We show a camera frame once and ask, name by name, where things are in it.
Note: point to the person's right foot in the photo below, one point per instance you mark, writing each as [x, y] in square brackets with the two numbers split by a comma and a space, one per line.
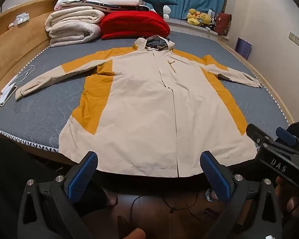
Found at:
[210, 194]

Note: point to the cream fleece folded blanket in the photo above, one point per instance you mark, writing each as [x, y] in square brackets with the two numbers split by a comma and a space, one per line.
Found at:
[72, 25]

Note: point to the person's black pants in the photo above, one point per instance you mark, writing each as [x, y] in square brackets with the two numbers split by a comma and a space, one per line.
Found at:
[10, 179]

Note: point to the dark red backpack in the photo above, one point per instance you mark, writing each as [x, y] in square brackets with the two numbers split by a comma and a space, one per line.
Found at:
[223, 22]

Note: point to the white window sill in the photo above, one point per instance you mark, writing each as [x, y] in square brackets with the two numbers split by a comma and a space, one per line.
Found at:
[189, 28]

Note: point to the beige and yellow coat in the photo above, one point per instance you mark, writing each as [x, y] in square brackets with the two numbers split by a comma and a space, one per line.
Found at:
[144, 104]

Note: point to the person's foot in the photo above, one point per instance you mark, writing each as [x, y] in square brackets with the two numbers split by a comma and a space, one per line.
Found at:
[210, 194]
[110, 197]

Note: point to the person's left hand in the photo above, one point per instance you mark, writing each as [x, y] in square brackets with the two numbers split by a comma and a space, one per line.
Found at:
[135, 234]

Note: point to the small beige object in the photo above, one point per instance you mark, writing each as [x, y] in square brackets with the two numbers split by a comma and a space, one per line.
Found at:
[11, 25]

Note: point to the yellow and teal plush toy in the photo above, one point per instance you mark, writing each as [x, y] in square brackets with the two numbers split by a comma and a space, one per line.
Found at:
[205, 18]

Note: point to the wall socket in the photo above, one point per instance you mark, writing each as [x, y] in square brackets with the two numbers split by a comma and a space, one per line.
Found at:
[298, 40]
[292, 36]

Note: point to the person's left foot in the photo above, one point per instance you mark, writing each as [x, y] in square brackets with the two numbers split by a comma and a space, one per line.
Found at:
[110, 197]

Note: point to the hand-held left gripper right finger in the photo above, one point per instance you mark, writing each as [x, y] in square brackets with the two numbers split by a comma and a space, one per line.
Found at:
[215, 176]

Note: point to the white tissue pack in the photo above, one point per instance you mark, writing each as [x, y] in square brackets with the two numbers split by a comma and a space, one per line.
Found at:
[22, 18]

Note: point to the wooden bed frame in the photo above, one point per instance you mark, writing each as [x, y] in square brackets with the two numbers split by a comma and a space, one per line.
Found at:
[15, 47]

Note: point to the person's right hand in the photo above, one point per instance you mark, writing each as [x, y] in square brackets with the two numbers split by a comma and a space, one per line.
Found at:
[296, 204]

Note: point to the red folded blanket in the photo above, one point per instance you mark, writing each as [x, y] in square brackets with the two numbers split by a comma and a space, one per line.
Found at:
[134, 25]

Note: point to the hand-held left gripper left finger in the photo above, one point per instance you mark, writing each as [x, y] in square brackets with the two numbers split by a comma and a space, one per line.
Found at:
[83, 176]

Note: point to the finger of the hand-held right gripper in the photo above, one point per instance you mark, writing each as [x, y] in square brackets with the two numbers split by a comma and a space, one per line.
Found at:
[286, 135]
[258, 133]

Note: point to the white plush toy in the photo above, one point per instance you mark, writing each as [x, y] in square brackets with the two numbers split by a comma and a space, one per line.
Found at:
[167, 11]

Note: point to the grey mattress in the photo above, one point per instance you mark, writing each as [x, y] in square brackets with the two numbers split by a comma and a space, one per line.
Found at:
[47, 109]

